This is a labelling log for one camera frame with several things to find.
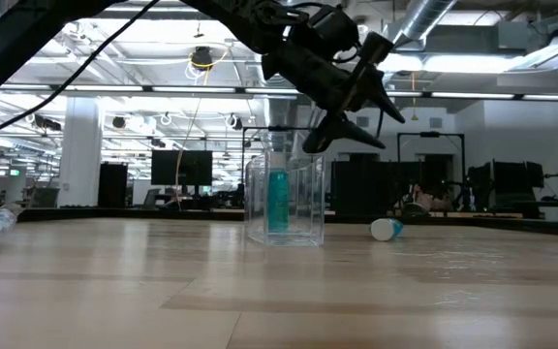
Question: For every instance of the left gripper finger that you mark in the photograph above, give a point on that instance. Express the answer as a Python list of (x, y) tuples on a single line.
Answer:
[(332, 133), (373, 94)]

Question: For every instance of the clear plastic bag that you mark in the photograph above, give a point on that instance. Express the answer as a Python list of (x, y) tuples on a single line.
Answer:
[(303, 194)]

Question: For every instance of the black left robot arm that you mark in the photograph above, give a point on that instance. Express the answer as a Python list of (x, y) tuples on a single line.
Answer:
[(17, 39)]

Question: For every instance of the distant black robot station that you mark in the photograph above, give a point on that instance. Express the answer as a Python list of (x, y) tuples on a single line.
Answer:
[(506, 186)]

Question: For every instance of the black partition panels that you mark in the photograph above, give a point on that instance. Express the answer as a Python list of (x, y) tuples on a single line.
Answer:
[(366, 186)]

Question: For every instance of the person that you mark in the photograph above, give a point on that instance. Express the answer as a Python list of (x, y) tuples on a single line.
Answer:
[(426, 199)]

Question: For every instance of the black cabinet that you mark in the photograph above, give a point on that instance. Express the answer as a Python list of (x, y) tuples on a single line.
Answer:
[(113, 184)]

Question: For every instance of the white column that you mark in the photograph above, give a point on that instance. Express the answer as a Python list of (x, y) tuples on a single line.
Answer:
[(80, 150)]

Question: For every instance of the grey chair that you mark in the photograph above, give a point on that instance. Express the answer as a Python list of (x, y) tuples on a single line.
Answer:
[(44, 197)]

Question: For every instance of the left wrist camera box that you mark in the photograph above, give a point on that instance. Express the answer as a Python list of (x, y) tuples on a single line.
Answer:
[(330, 26)]

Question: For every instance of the silver ceiling duct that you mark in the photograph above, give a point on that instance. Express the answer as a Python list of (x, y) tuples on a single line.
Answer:
[(419, 19)]

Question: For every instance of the black wall screen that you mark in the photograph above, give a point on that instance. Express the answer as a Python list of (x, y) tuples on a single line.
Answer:
[(182, 167)]

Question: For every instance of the black aluminium table frame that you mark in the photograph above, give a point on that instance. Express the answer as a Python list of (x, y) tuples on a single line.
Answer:
[(114, 213)]

